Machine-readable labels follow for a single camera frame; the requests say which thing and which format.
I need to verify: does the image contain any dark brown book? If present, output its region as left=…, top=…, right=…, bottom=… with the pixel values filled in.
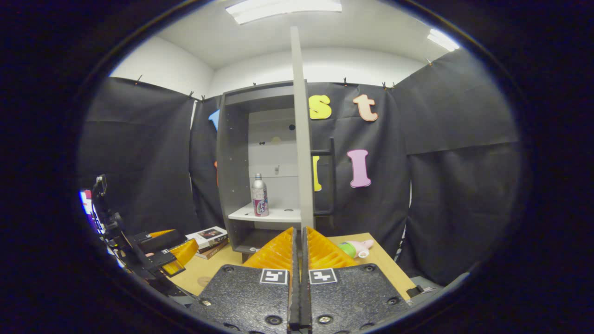
left=195, top=239, right=229, bottom=259

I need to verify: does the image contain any silver bottle with red label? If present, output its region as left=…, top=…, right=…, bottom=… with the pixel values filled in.
left=251, top=173, right=270, bottom=218

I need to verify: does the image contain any white picture cover book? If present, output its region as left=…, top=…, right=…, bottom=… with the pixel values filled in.
left=186, top=226, right=229, bottom=250

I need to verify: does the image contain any long ceiling light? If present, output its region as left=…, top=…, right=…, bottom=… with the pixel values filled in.
left=226, top=0, right=343, bottom=25

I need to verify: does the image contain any dark grey cabinet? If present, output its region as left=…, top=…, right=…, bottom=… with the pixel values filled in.
left=216, top=81, right=309, bottom=256

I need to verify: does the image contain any pink and green toy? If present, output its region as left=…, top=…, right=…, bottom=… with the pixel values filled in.
left=338, top=239, right=374, bottom=259

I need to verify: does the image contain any white cabinet shelf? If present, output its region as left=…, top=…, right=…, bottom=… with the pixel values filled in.
left=228, top=204, right=302, bottom=223

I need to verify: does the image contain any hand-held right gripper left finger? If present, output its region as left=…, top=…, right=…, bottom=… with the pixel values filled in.
left=188, top=226, right=298, bottom=334

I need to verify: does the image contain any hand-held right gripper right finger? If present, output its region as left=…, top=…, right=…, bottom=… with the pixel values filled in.
left=299, top=226, right=411, bottom=334

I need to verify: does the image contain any black backdrop cloth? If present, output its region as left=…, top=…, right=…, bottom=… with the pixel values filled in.
left=77, top=49, right=523, bottom=286

